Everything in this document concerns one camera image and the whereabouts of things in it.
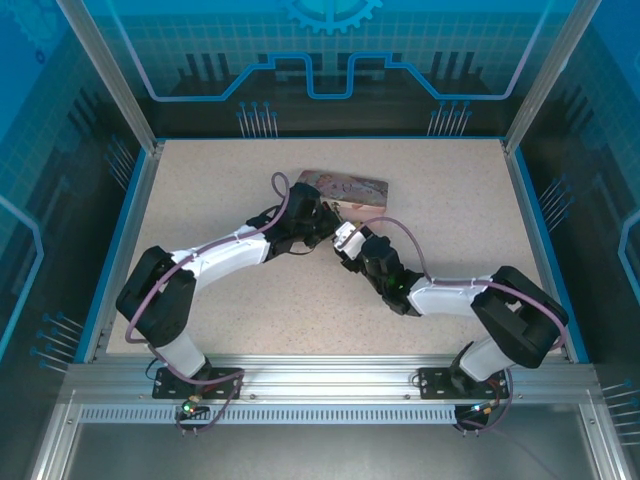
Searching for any pink illustrated tin box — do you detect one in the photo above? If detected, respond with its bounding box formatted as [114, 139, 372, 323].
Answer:
[294, 169, 391, 222]

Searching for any right power connector with led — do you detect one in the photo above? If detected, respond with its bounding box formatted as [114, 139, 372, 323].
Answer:
[467, 398, 502, 416]

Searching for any grey metal tray panel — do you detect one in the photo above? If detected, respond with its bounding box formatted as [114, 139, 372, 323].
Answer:
[29, 389, 632, 480]

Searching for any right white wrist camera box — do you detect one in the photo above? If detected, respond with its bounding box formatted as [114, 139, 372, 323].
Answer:
[332, 222, 372, 259]

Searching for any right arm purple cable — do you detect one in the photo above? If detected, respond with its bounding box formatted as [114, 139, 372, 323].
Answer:
[339, 217, 569, 436]

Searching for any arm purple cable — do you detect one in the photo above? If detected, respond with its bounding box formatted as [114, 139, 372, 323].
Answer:
[339, 217, 569, 436]
[124, 171, 294, 437]

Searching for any aluminium frame beam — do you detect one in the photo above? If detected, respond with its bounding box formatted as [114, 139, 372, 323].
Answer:
[63, 353, 597, 402]

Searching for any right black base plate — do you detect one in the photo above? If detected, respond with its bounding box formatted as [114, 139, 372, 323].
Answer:
[415, 367, 511, 400]

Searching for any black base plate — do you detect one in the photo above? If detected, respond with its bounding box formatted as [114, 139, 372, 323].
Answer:
[415, 367, 511, 400]
[151, 366, 244, 401]

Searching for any slotted grey cable duct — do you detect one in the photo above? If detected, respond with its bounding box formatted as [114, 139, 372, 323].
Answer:
[78, 405, 459, 426]

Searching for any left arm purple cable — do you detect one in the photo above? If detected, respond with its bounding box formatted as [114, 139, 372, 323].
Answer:
[124, 171, 294, 437]

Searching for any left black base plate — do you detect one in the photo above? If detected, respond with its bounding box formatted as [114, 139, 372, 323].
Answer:
[151, 366, 244, 401]

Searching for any aluminium frame post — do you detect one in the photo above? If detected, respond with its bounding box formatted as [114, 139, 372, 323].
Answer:
[54, 0, 167, 154]
[501, 0, 604, 155]

